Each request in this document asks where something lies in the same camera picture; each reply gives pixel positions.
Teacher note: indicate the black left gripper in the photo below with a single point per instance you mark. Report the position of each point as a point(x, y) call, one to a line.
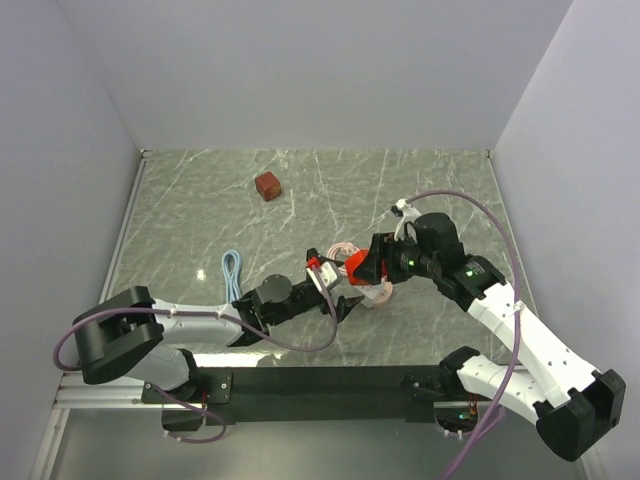
point(346, 304)

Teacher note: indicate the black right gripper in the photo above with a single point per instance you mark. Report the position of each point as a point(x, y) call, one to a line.
point(370, 269)

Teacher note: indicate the red cube socket adapter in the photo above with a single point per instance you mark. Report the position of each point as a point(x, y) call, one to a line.
point(364, 268)

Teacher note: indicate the pink round power strip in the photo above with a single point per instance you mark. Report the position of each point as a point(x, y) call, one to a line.
point(380, 294)

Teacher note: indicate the white square socket adapter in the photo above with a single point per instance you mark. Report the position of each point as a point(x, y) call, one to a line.
point(369, 293)

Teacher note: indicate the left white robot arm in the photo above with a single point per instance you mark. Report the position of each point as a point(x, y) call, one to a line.
point(135, 335)

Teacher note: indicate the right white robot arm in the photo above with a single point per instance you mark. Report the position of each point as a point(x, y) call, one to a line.
point(569, 401)

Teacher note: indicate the dark red cube adapter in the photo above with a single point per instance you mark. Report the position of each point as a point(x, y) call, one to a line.
point(268, 186)

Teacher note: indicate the black base beam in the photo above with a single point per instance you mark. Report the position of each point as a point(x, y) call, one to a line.
point(273, 394)

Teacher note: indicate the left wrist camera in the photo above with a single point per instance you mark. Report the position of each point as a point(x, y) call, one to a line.
point(327, 277)

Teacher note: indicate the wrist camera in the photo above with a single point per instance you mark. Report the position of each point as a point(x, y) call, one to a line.
point(327, 277)
point(407, 215)

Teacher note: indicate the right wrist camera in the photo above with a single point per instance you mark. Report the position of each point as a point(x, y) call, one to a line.
point(407, 215)

